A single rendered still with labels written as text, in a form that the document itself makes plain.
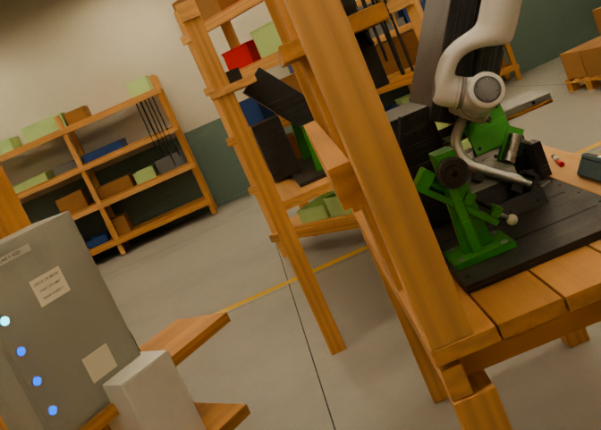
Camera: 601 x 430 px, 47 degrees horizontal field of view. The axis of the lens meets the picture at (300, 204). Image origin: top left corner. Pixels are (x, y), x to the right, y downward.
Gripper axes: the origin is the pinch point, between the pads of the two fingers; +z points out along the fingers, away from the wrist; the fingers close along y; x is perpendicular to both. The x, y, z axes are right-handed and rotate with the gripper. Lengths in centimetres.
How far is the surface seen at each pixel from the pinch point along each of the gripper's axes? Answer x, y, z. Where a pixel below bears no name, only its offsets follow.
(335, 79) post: 18, 29, -65
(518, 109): -10.8, -14.9, 14.9
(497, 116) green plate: -3.6, -8.7, 2.8
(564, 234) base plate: 23.6, -28.8, -26.7
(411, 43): -95, 28, 267
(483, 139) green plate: 3.7, -7.5, 2.8
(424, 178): 23.1, 5.2, -24.7
